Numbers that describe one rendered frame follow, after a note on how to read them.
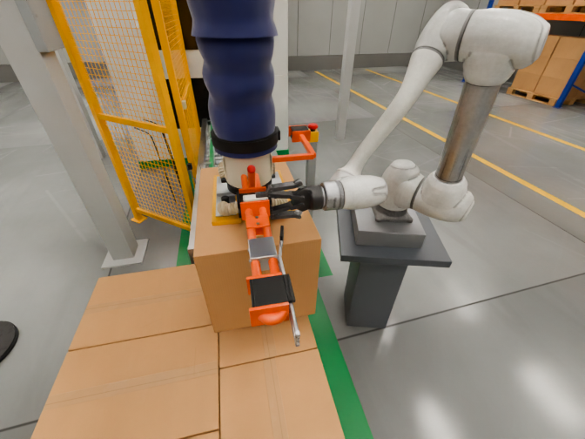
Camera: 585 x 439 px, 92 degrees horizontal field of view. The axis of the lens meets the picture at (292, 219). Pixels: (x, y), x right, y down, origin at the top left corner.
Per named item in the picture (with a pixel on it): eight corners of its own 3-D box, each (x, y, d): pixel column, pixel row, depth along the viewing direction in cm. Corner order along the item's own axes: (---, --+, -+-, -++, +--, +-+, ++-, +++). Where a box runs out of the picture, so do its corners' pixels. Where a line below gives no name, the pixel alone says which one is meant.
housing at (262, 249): (247, 253, 71) (246, 239, 68) (274, 248, 72) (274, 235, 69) (250, 273, 65) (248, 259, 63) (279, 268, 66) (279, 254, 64)
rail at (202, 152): (205, 134, 347) (202, 118, 336) (209, 133, 348) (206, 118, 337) (194, 272, 167) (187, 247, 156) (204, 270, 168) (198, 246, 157)
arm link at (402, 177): (384, 190, 149) (393, 151, 136) (418, 203, 140) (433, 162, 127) (369, 203, 139) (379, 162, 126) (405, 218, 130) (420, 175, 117)
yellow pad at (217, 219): (214, 178, 122) (211, 168, 119) (237, 177, 124) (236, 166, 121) (211, 226, 95) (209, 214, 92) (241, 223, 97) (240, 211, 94)
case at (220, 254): (214, 234, 154) (200, 168, 130) (285, 225, 161) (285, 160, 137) (214, 333, 107) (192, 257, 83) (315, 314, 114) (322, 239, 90)
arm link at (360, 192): (346, 212, 83) (332, 210, 96) (394, 206, 86) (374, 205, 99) (344, 176, 82) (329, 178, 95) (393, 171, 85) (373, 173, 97)
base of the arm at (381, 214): (400, 198, 154) (402, 189, 151) (413, 223, 136) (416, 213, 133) (366, 197, 154) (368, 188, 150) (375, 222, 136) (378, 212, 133)
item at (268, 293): (247, 292, 60) (245, 276, 57) (282, 287, 62) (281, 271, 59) (251, 327, 54) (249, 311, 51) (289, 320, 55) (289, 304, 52)
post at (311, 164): (302, 239, 252) (306, 129, 192) (309, 239, 254) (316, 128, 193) (304, 245, 247) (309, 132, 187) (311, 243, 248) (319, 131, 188)
